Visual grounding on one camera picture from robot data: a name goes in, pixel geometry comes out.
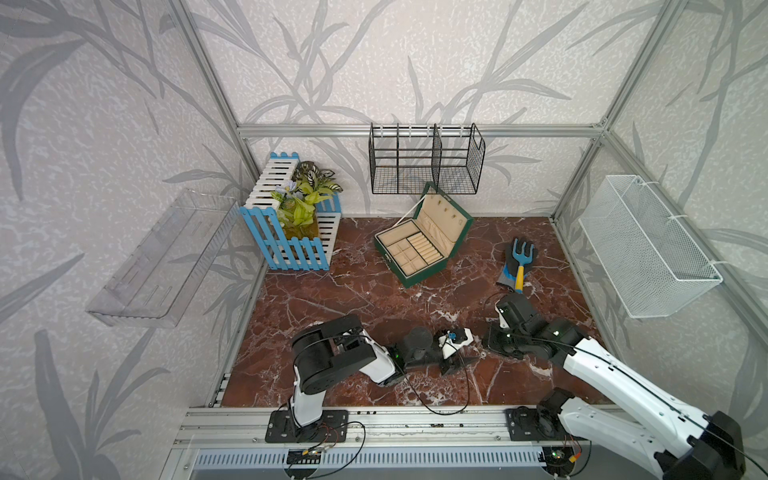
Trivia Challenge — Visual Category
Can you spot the green jewelry box beige lining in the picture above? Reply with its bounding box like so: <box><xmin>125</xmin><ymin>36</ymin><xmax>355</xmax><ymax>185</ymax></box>
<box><xmin>374</xmin><ymin>182</ymin><xmax>474</xmax><ymax>288</ymax></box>

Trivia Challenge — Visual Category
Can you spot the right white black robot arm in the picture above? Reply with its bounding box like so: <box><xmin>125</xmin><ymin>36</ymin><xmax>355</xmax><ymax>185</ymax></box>
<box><xmin>483</xmin><ymin>292</ymin><xmax>746</xmax><ymax>479</ymax></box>

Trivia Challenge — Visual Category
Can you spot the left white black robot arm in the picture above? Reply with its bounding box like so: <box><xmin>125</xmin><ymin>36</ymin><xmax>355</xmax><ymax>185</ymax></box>
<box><xmin>265</xmin><ymin>314</ymin><xmax>478</xmax><ymax>445</ymax></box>

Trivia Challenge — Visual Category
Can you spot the grey black garden glove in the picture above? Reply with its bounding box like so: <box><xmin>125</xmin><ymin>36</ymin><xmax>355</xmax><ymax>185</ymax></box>
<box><xmin>497</xmin><ymin>238</ymin><xmax>536</xmax><ymax>292</ymax></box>

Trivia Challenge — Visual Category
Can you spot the blue yellow garden fork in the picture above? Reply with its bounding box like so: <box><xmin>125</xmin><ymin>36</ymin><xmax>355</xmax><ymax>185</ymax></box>
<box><xmin>512</xmin><ymin>238</ymin><xmax>535</xmax><ymax>293</ymax></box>

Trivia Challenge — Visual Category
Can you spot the artificial green plant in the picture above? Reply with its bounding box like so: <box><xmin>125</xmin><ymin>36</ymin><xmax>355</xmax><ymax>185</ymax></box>
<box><xmin>271</xmin><ymin>161</ymin><xmax>343</xmax><ymax>239</ymax></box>

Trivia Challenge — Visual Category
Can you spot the blue white picket fence planter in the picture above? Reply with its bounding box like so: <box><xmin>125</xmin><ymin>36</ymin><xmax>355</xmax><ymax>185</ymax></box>
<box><xmin>240</xmin><ymin>152</ymin><xmax>343</xmax><ymax>271</ymax></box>

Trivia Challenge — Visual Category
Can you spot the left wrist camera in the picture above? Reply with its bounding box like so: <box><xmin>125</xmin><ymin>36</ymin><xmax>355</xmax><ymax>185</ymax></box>
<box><xmin>438</xmin><ymin>328</ymin><xmax>474</xmax><ymax>357</ymax></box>

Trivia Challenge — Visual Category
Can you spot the white mesh wall basket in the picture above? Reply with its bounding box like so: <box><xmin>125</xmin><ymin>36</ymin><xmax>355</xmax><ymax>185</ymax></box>
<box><xmin>579</xmin><ymin>175</ymin><xmax>723</xmax><ymax>319</ymax></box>

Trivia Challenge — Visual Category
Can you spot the black wire wall basket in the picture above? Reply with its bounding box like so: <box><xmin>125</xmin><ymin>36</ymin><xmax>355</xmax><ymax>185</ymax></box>
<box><xmin>368</xmin><ymin>124</ymin><xmax>486</xmax><ymax>195</ymax></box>

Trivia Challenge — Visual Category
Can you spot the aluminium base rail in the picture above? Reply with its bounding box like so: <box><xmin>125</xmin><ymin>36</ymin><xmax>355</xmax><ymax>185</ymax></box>
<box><xmin>171</xmin><ymin>405</ymin><xmax>565</xmax><ymax>449</ymax></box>

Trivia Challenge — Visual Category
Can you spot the clear acrylic wall shelf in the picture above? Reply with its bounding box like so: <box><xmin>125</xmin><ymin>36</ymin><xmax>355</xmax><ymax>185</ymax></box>
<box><xmin>86</xmin><ymin>189</ymin><xmax>239</xmax><ymax>328</ymax></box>

